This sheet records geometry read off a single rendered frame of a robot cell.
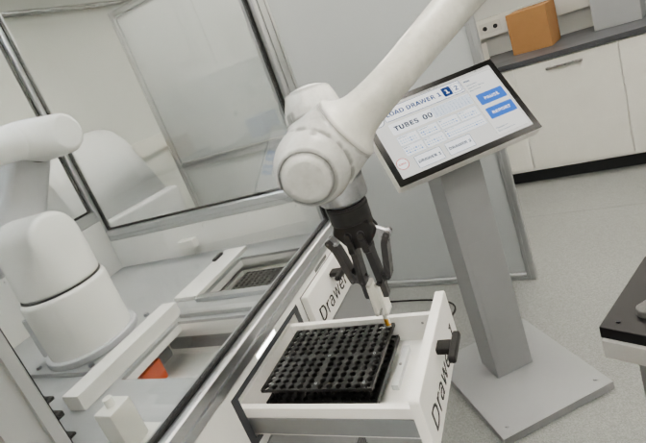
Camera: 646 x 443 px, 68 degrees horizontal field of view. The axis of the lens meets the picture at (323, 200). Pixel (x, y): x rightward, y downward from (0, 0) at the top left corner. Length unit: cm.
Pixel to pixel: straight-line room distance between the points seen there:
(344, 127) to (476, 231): 122
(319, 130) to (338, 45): 191
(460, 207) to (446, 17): 110
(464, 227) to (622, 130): 214
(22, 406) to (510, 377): 176
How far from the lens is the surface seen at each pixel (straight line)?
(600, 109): 370
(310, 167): 60
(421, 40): 69
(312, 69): 262
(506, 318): 200
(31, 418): 69
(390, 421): 83
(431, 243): 273
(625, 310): 111
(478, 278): 187
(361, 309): 144
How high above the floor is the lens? 143
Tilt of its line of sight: 17 degrees down
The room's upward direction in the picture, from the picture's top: 20 degrees counter-clockwise
